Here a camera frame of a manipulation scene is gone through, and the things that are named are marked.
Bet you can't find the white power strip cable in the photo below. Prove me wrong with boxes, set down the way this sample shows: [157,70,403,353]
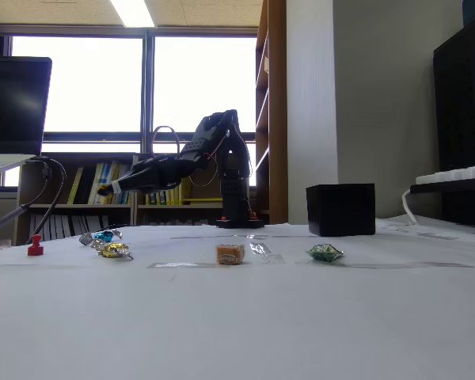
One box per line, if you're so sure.
[401,188,421,226]

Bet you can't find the dark window frame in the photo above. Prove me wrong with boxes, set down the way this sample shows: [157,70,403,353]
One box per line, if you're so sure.
[0,25,259,155]

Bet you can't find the black laptop cable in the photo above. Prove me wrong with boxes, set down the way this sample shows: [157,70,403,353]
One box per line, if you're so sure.
[25,156,68,245]

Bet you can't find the brown caramel candy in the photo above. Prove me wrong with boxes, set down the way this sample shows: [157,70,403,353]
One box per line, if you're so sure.
[215,243,246,267]

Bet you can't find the white paper table cover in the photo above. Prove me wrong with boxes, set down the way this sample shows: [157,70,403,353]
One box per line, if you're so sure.
[0,222,475,380]

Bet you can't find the low wooden bookshelf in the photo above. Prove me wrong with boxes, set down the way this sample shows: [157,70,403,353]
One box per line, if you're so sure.
[14,151,271,246]

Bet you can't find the thin yellow book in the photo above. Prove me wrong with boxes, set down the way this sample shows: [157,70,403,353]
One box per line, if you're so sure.
[66,166,85,206]

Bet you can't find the red servo cable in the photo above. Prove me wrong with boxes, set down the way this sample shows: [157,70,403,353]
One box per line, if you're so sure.
[150,124,182,160]

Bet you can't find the black tray under power strip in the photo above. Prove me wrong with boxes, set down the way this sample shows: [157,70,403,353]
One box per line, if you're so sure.
[409,178,475,196]

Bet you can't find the grey metal stand rod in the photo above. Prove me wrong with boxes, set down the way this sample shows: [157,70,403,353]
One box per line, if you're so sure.
[0,203,31,238]

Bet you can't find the blue foil wrapped candy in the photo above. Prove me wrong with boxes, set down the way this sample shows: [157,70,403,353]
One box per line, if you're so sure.
[78,228,124,246]

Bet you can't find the green foil wrapped candy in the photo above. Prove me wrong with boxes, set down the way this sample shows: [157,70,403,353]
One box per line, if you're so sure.
[305,243,346,263]

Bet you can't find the clear plastic wrapper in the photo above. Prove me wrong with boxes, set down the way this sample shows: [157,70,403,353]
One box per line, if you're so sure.
[248,241,287,265]

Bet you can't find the ceiling light panel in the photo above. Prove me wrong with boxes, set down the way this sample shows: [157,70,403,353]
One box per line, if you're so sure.
[108,0,158,29]

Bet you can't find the black pegboard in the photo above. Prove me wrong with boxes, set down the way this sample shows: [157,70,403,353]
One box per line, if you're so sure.
[432,14,475,229]

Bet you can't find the gold foil wrapped candy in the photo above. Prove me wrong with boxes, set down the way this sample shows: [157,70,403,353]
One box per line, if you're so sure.
[89,238,135,261]

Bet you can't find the white keyboard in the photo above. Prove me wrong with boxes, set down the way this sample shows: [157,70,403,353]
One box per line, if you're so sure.
[414,164,475,186]

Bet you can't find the black box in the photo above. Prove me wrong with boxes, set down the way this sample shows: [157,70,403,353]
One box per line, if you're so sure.
[305,182,377,238]

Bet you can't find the red pawn piece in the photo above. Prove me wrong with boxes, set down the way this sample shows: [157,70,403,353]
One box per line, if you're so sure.
[26,234,45,257]

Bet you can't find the tall wooden bookshelf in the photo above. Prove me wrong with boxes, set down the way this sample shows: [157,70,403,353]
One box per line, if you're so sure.
[254,0,289,225]

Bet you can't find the dark blue object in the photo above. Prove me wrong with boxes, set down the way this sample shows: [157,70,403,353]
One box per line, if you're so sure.
[460,0,475,29]

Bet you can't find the silver laptop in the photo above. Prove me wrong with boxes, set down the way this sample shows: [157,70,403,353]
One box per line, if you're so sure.
[0,55,53,180]

